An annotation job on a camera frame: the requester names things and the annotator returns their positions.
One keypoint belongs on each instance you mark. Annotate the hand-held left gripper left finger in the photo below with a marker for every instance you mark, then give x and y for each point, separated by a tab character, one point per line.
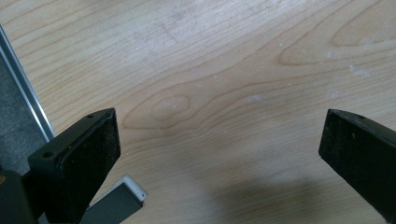
77	161

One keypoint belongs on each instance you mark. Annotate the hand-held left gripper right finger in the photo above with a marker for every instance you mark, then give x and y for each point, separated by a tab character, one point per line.
358	149

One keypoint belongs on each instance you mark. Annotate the metal table edge strip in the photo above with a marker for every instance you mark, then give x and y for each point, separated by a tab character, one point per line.
26	87

